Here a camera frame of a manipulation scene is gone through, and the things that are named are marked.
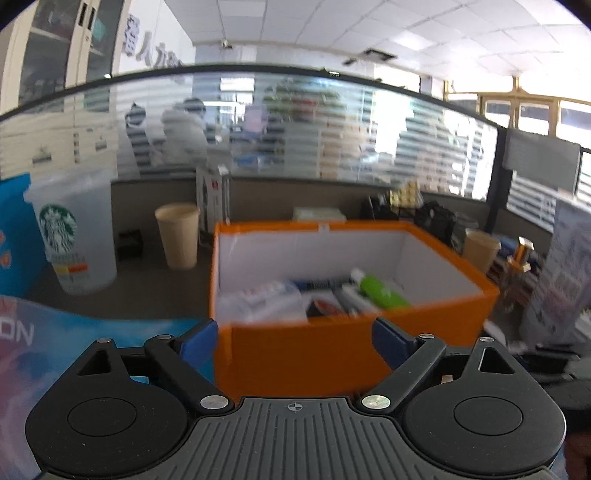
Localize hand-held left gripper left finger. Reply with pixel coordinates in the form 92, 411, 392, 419
76, 318, 234, 413

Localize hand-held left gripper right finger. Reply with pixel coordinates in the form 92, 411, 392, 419
355, 316, 518, 413

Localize green squeeze tube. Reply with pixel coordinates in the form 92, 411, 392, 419
351, 269, 411, 309

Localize black tape roll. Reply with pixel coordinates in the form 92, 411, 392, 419
307, 298, 345, 320

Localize blue marker pen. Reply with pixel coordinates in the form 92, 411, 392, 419
291, 276, 356, 292

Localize orange cardboard box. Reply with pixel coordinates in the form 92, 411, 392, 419
209, 220, 501, 402

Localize white printed pouch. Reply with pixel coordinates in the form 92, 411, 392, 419
517, 198, 591, 344

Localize beige paper cup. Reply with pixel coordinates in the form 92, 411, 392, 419
463, 228, 502, 273
154, 203, 201, 271

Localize glass bottle with gold cap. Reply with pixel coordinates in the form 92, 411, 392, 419
505, 236, 536, 315

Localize printed desk mat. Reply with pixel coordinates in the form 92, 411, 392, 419
0, 295, 217, 480

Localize white carton with red label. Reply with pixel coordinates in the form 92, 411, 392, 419
196, 165, 232, 245

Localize white flat box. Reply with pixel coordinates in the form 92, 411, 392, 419
293, 207, 348, 223

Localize yellow toy brick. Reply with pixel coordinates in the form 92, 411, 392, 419
390, 181, 423, 207

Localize frosted plastic cup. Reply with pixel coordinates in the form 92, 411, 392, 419
23, 167, 118, 296

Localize blue packet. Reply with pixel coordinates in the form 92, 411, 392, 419
0, 174, 52, 298

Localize grey panel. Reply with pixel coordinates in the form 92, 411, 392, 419
502, 128, 581, 195

